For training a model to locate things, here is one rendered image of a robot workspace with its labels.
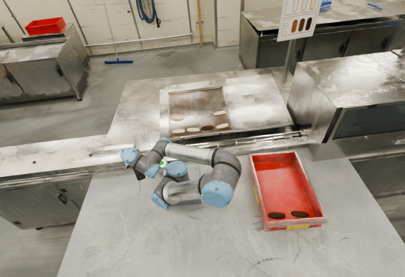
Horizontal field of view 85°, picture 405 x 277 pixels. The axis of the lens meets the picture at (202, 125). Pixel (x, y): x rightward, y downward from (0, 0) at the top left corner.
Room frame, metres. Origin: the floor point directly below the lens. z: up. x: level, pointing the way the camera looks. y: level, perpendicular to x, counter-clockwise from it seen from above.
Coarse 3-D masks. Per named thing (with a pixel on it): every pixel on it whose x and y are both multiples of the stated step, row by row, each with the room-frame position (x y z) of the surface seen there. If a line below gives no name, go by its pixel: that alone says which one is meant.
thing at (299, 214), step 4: (272, 212) 0.55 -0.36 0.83; (276, 212) 0.55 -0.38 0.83; (292, 212) 0.54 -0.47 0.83; (296, 212) 0.54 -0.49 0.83; (300, 212) 0.54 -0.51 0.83; (304, 212) 0.53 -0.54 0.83; (268, 216) 0.53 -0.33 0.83; (272, 216) 0.53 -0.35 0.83; (276, 216) 0.53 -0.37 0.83; (280, 216) 0.52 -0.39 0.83; (284, 216) 0.52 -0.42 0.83; (296, 216) 0.52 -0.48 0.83; (300, 216) 0.51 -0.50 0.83; (304, 216) 0.51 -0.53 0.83; (308, 216) 0.51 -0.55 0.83; (272, 220) 0.51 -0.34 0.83; (276, 220) 0.50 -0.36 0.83
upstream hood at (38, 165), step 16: (128, 144) 1.13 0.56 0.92; (0, 160) 1.09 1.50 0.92; (16, 160) 1.08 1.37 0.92; (32, 160) 1.06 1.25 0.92; (48, 160) 1.04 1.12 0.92; (64, 160) 1.03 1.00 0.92; (80, 160) 1.02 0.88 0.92; (96, 160) 1.00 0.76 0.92; (112, 160) 0.99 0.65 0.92; (0, 176) 0.94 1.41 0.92; (16, 176) 0.94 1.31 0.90; (32, 176) 0.95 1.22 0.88
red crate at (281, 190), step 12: (264, 168) 0.86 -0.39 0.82; (276, 168) 0.85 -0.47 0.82; (288, 168) 0.84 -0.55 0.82; (264, 180) 0.77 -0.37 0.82; (276, 180) 0.76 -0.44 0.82; (288, 180) 0.75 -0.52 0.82; (264, 192) 0.69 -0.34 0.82; (276, 192) 0.68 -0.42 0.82; (288, 192) 0.67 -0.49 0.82; (300, 192) 0.66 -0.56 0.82; (264, 204) 0.61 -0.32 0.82; (276, 204) 0.60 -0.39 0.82; (288, 204) 0.59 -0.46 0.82; (300, 204) 0.59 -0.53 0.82; (288, 216) 0.52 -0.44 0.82; (312, 216) 0.51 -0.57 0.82; (264, 228) 0.47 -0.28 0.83; (276, 228) 0.46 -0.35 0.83
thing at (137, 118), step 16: (144, 80) 2.17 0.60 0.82; (160, 80) 2.14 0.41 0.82; (176, 80) 2.11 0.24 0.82; (192, 80) 2.07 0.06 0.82; (208, 80) 2.04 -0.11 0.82; (288, 80) 1.89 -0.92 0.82; (128, 96) 1.89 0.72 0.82; (144, 96) 1.86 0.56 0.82; (288, 96) 1.63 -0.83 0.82; (128, 112) 1.63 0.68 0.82; (144, 112) 1.61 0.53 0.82; (112, 128) 1.43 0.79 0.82; (128, 128) 1.41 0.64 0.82; (144, 128) 1.39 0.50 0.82; (272, 128) 1.23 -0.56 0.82; (288, 128) 1.22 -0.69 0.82; (112, 144) 1.24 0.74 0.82; (144, 144) 1.20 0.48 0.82
